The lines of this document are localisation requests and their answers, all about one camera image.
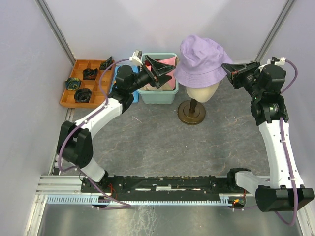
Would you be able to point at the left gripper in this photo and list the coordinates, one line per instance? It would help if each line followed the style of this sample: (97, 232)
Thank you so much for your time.
(161, 69)

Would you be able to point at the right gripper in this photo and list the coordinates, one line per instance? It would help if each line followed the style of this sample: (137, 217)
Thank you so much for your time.
(238, 71)

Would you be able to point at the teal plastic basket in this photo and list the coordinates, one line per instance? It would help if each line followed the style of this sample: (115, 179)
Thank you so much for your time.
(159, 97)

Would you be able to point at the blue printed cloth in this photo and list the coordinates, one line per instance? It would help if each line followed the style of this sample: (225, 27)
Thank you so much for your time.
(135, 70)

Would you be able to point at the purple bucket hat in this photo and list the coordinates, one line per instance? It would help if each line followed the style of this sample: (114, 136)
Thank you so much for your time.
(200, 62)

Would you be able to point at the cream mannequin head stand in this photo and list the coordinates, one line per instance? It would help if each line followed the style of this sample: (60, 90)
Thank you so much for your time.
(192, 112)

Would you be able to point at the wooden compartment tray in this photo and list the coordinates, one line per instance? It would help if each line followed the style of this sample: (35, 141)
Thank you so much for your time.
(102, 84)

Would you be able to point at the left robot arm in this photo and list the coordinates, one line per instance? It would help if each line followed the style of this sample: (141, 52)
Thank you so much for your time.
(75, 144)

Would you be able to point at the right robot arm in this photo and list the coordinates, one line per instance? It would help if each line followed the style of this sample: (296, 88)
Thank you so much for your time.
(285, 190)

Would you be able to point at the beige bucket hat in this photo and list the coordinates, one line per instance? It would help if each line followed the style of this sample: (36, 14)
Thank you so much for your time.
(166, 87)

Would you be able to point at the pink bucket hat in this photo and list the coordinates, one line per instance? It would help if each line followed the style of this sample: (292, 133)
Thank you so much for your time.
(166, 63)

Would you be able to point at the green patterned rolled tie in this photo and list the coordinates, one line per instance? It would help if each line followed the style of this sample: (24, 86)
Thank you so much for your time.
(106, 63)

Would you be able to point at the dark brown rolled tie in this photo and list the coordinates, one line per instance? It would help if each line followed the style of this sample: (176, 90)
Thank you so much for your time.
(82, 95)

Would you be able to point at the yellow blue rolled tie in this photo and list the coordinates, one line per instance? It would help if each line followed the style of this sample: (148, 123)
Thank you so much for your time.
(72, 84)

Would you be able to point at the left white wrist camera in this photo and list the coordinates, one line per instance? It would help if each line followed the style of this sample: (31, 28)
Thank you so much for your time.
(136, 58)

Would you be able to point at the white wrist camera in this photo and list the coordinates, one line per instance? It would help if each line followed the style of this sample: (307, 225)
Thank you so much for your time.
(277, 61)
(136, 58)

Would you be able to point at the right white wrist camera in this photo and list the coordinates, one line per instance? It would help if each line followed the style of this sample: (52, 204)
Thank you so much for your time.
(277, 61)

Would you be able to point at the right aluminium corner post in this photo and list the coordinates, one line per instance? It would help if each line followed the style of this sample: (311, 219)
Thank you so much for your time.
(275, 29)

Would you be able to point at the aluminium corner post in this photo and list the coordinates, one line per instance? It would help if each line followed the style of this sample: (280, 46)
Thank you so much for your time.
(43, 6)
(275, 29)

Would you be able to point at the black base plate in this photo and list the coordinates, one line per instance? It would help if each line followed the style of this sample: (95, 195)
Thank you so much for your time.
(171, 188)

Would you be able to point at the left aluminium corner post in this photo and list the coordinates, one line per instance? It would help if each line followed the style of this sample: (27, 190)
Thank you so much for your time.
(43, 6)

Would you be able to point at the aluminium front rail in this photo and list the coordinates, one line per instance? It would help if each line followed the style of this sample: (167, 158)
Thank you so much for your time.
(71, 185)

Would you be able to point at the light blue cable duct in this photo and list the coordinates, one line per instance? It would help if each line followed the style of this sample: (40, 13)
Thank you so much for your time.
(94, 200)

